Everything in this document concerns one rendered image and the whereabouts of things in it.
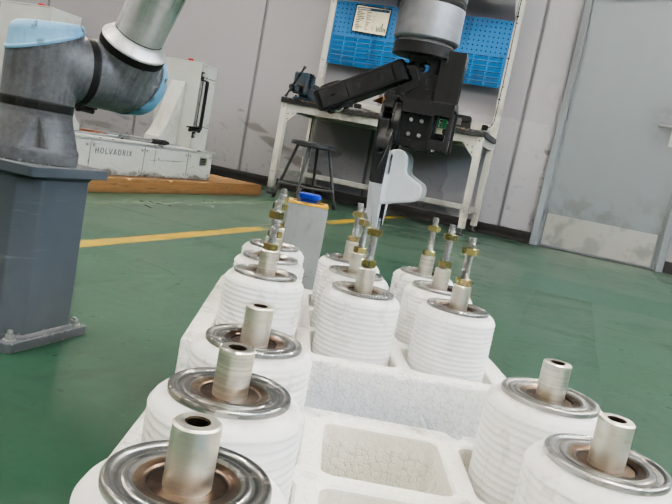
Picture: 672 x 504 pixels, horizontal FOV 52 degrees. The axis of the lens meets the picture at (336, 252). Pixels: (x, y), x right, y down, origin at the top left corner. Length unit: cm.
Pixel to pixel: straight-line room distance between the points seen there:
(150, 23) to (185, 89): 331
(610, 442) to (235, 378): 23
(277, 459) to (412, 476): 25
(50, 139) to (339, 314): 62
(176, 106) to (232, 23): 235
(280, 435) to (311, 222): 81
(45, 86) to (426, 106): 67
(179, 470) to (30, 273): 93
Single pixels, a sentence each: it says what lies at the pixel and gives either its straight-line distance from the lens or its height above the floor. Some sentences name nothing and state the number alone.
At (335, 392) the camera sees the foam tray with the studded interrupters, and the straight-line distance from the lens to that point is 79.
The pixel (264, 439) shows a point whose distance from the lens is 41.
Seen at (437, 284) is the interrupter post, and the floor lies 26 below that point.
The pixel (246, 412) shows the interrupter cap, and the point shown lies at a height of 25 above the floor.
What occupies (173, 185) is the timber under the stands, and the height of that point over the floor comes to 5.
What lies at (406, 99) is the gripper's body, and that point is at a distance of 79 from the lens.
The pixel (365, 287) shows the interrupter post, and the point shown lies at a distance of 83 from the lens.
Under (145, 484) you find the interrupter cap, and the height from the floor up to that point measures 25.
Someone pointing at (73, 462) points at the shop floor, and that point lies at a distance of 90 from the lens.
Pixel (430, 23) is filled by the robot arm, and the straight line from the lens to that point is 80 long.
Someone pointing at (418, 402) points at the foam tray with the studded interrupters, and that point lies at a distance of 80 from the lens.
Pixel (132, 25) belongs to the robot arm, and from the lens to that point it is 126.
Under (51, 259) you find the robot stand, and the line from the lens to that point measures 125.
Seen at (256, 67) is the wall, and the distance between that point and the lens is 655.
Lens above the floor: 41
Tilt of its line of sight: 8 degrees down
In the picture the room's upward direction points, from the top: 11 degrees clockwise
